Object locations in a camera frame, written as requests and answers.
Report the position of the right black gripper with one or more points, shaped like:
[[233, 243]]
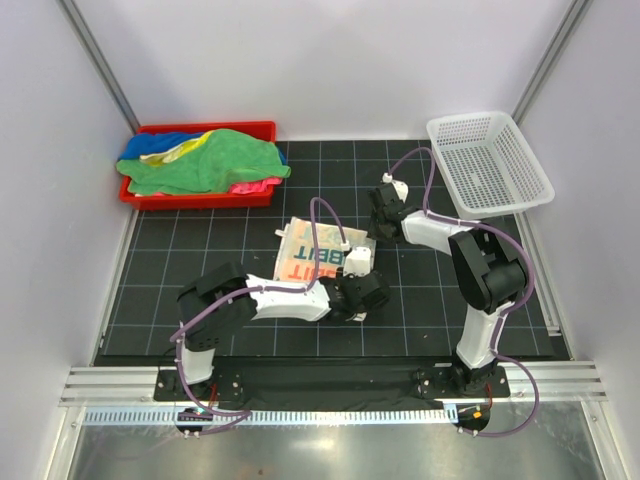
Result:
[[373, 232]]

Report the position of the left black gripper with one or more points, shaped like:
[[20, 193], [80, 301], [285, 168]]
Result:
[[344, 280]]

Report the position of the printed rabbit towel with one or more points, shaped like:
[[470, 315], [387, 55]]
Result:
[[310, 258]]

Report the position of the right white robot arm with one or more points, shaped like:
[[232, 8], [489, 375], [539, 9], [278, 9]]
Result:
[[493, 274]]

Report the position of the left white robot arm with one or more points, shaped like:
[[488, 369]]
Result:
[[217, 305]]

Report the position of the black grid mat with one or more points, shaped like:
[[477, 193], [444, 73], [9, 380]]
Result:
[[169, 249]]

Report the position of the white perforated basket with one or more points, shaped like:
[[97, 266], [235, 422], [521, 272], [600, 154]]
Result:
[[487, 165]]

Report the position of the red plastic bin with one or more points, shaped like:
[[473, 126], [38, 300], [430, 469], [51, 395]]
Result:
[[264, 130]]

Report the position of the green towel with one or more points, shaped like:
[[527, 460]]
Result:
[[226, 158]]

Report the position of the yellow white towel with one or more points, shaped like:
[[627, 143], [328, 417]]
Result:
[[175, 153]]

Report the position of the blue towel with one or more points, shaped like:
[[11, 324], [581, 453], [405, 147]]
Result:
[[146, 144]]

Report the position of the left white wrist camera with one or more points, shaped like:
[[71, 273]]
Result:
[[357, 261]]

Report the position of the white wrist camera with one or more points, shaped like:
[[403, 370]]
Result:
[[400, 187], [357, 261]]

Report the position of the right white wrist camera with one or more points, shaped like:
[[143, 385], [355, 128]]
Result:
[[400, 187]]

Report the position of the slotted cable duct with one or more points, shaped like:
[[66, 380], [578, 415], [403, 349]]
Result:
[[184, 416]]

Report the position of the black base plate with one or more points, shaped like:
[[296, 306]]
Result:
[[342, 384]]

